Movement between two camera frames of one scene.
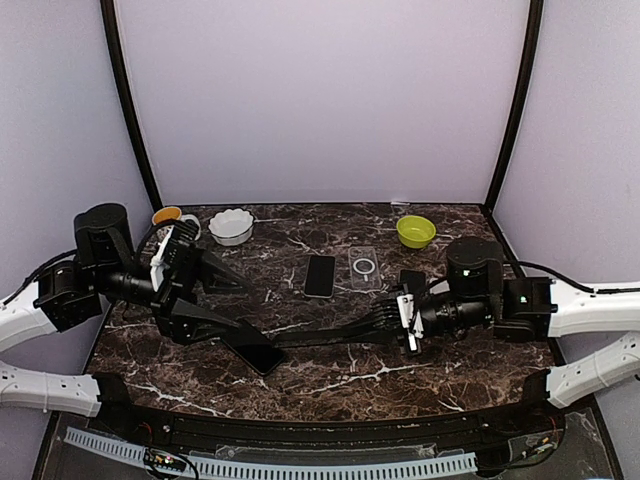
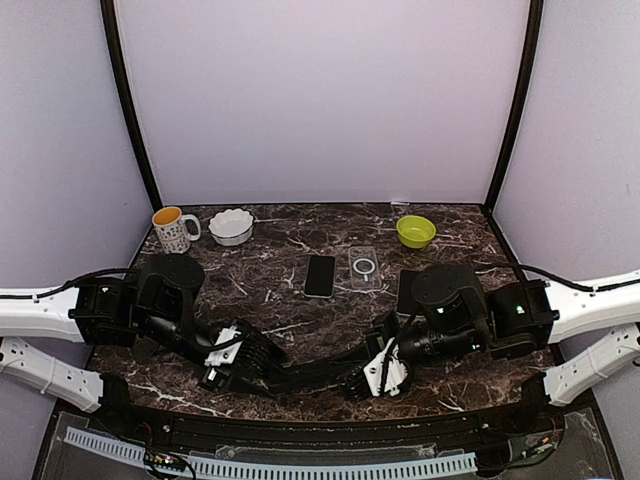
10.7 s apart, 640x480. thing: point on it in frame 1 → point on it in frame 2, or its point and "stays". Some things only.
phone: [320, 276] stays
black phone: [335, 335] → [317, 374]
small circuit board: [163, 459] stays
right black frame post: [515, 115] stays
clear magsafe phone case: [364, 267] stays
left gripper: [173, 316] → [248, 344]
